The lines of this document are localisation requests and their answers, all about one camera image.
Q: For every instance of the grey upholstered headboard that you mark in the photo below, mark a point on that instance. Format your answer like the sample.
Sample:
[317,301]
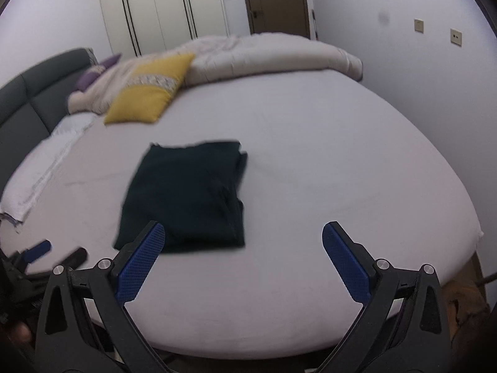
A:
[35,93]

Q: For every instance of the yellow patterned pillow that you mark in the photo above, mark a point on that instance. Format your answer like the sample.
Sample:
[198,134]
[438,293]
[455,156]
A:
[149,89]

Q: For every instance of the brown cloth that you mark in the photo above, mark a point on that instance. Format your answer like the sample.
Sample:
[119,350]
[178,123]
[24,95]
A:
[466,303]

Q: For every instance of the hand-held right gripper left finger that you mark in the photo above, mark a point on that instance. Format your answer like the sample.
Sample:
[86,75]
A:
[139,268]

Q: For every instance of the purple pillow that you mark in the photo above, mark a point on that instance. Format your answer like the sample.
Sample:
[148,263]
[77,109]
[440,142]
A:
[95,72]

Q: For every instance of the dark green cloth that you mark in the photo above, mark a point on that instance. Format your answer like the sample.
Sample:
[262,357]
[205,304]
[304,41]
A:
[186,194]

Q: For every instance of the person's left hand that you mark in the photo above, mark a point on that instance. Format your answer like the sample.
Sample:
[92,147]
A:
[19,332]

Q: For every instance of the beige wall socket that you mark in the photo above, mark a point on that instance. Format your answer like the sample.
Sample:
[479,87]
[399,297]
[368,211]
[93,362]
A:
[419,25]
[456,37]

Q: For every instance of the bed with white sheet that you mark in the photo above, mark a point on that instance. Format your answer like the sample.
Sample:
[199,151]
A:
[330,155]

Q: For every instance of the white wardrobe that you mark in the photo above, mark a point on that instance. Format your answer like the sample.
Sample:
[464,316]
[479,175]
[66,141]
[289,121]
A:
[167,7]

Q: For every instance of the white pillow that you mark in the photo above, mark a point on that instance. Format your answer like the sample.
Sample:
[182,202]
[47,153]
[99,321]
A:
[46,163]

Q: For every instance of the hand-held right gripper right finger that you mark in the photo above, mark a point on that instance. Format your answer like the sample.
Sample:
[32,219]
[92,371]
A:
[345,264]

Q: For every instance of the beige duvet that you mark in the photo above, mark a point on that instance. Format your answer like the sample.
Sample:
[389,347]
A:
[252,54]

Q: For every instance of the brown door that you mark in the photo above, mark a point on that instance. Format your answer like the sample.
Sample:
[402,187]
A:
[277,0]

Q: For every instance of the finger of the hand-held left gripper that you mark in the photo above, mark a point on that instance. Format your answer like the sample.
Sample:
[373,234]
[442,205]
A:
[38,249]
[73,257]

